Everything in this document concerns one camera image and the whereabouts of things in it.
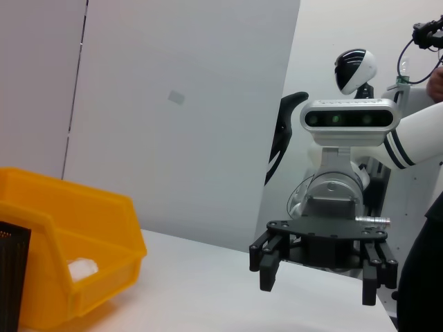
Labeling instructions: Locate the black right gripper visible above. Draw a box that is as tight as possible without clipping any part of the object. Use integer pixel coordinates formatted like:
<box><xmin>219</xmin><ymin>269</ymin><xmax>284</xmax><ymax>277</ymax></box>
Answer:
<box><xmin>248</xmin><ymin>196</ymin><xmax>399</xmax><ymax>307</ymax></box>

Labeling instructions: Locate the white paper ball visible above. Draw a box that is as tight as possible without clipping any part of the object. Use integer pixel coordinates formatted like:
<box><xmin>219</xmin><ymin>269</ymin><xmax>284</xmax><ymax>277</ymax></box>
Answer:
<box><xmin>66</xmin><ymin>256</ymin><xmax>100</xmax><ymax>282</ymax></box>

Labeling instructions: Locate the small bottle green cap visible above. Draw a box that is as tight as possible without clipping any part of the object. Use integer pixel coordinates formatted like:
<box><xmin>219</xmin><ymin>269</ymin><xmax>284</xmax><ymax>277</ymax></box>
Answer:
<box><xmin>397</xmin><ymin>57</ymin><xmax>412</xmax><ymax>84</ymax></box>

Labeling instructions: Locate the black mesh pen holder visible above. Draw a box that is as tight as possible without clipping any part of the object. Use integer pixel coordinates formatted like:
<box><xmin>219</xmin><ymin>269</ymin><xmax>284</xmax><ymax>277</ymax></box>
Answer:
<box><xmin>0</xmin><ymin>221</ymin><xmax>33</xmax><ymax>332</ymax></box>

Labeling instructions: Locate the bare hand of a person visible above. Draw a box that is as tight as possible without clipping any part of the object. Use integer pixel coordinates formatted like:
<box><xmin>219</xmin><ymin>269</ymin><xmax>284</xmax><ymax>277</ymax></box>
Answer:
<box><xmin>426</xmin><ymin>66</ymin><xmax>443</xmax><ymax>102</ymax></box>

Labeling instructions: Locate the person in dark clothing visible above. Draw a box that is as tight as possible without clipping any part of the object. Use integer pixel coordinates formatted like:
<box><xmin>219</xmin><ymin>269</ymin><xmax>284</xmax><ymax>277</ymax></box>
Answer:
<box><xmin>397</xmin><ymin>192</ymin><xmax>443</xmax><ymax>332</ymax></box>

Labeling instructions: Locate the black curved panel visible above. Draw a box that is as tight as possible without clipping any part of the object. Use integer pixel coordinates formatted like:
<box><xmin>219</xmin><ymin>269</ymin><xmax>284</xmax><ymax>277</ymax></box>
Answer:
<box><xmin>264</xmin><ymin>91</ymin><xmax>309</xmax><ymax>187</ymax></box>

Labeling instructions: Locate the white humanoid robot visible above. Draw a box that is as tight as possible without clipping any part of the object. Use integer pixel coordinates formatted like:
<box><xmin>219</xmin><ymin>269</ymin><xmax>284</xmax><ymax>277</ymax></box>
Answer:
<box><xmin>307</xmin><ymin>48</ymin><xmax>386</xmax><ymax>194</ymax></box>

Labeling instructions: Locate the yellow plastic bin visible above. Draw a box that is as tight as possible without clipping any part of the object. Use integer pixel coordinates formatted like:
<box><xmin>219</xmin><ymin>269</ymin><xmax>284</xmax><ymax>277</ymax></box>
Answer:
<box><xmin>0</xmin><ymin>167</ymin><xmax>148</xmax><ymax>329</ymax></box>

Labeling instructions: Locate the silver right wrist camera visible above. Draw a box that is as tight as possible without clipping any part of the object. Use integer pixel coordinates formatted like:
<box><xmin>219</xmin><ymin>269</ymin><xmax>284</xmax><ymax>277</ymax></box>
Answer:
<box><xmin>299</xmin><ymin>98</ymin><xmax>403</xmax><ymax>171</ymax></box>

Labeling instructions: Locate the black handheld camera rig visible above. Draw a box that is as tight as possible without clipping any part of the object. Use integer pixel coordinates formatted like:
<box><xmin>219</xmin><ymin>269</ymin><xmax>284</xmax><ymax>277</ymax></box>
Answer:
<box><xmin>396</xmin><ymin>15</ymin><xmax>443</xmax><ymax>86</ymax></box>

